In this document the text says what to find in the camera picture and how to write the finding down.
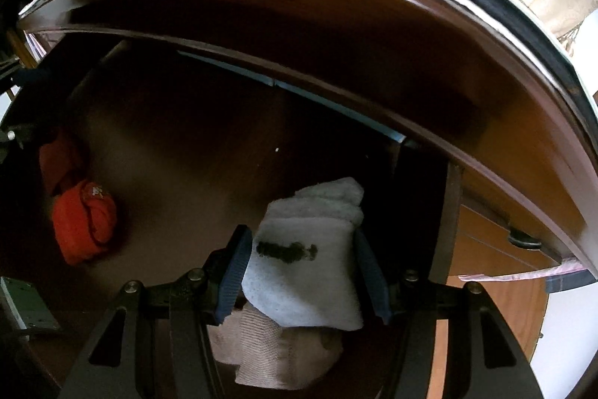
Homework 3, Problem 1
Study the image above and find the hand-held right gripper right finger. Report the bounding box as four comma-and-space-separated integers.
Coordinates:
352, 228, 545, 399

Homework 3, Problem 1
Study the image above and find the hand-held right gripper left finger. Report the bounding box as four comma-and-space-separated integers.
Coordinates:
58, 224, 254, 399

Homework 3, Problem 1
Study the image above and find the white sock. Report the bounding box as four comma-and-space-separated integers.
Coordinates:
240, 177, 365, 332

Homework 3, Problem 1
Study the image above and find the orange-red garment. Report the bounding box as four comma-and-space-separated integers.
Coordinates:
38, 130, 117, 266

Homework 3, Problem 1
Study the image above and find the tan knit garment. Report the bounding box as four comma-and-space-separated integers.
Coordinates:
206, 303, 344, 390

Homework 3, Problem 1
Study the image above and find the grey metal plate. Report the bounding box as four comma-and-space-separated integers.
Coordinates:
0, 275, 61, 341

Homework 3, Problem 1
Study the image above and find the dark wooden dresser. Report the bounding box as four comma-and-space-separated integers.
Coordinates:
16, 0, 598, 399

